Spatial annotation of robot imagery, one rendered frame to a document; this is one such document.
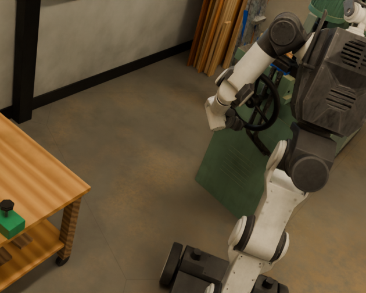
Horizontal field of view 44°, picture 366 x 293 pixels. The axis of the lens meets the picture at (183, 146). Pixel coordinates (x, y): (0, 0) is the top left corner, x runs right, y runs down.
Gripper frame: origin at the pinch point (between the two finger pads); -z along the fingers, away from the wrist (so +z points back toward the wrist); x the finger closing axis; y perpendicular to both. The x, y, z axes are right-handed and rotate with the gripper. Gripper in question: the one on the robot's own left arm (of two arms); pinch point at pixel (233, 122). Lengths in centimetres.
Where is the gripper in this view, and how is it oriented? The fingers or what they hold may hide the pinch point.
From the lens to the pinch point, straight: 210.9
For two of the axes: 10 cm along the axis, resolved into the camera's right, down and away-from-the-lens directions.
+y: 4.6, -8.8, -1.3
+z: -4.5, -1.0, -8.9
